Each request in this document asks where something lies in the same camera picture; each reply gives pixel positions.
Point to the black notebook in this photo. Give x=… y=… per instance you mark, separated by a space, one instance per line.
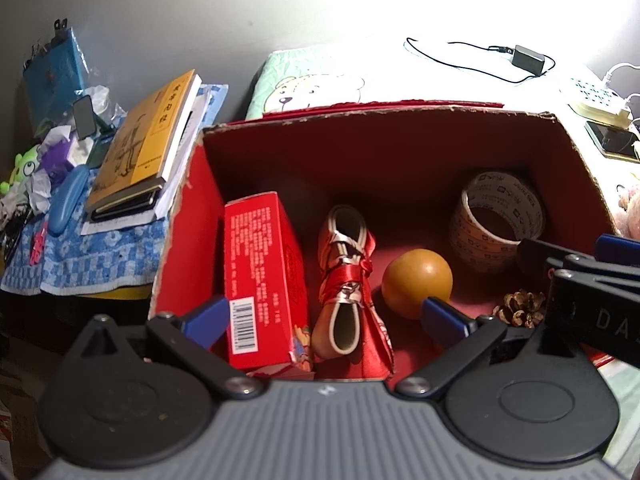
x=127 y=207

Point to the printed packing tape roll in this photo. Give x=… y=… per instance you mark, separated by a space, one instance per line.
x=475 y=240

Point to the orange wooden gourd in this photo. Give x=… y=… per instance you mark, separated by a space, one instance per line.
x=415 y=280

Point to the black phone holder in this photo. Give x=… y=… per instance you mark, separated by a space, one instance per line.
x=85 y=115

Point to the red silk scroll bundle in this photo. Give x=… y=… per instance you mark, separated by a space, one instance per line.
x=350 y=270

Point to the red packaging carton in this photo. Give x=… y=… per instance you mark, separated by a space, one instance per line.
x=260 y=260

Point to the pink ornament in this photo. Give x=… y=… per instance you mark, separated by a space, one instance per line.
x=37 y=246

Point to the crumpled white paper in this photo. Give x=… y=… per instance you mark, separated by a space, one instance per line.
x=40 y=190

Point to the blue glasses case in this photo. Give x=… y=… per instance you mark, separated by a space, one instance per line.
x=67 y=200

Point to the brown pine cone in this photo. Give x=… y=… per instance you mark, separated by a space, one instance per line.
x=520 y=307

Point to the blue hanging bag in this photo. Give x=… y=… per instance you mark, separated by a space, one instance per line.
x=55 y=70

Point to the pale cartoon print quilt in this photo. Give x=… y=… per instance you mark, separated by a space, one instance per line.
x=310 y=85

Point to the yellow book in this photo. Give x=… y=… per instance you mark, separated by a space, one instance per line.
x=145 y=140

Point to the black power adapter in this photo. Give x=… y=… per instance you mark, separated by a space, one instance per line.
x=529 y=60

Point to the white power strip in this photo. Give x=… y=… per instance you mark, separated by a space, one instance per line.
x=587 y=95

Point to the purple toy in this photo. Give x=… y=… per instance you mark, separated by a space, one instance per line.
x=57 y=160

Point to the black smartphone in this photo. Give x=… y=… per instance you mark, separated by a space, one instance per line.
x=615 y=140

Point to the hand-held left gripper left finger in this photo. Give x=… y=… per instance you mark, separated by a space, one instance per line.
x=207 y=320

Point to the blue patterned towel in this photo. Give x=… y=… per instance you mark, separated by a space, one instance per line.
x=100 y=260

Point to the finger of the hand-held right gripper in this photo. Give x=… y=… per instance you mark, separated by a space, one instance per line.
x=535 y=252
x=617 y=246

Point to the red cardboard box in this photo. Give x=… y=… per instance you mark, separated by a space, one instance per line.
x=400 y=160

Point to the small white black toy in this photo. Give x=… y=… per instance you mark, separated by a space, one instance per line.
x=12 y=212

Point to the crumpled clear plastic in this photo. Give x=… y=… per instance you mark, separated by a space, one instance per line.
x=102 y=102

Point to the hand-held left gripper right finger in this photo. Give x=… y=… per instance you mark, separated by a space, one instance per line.
x=445 y=317

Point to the small green toy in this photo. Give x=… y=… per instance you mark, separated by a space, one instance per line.
x=25 y=165

